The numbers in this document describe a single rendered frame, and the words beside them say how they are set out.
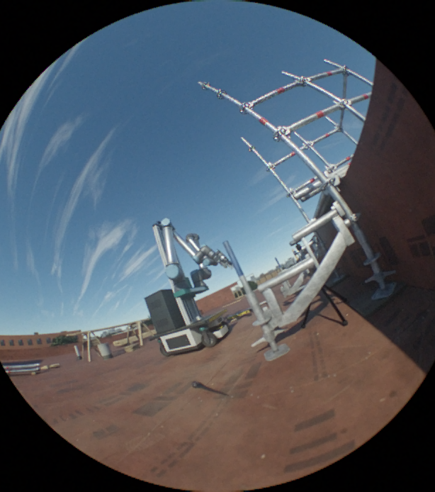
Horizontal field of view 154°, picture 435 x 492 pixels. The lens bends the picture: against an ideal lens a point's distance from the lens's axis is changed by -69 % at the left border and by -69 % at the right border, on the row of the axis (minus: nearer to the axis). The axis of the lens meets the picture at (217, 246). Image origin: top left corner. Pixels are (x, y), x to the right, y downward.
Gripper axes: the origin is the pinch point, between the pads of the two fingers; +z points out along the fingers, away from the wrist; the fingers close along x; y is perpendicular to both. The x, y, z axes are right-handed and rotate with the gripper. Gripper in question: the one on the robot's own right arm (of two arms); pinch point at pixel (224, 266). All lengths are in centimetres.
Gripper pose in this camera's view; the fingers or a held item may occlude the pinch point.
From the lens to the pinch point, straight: 174.3
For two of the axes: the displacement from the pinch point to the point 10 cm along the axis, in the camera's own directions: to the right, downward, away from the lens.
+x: -1.6, -1.5, -9.8
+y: -6.5, 7.6, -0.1
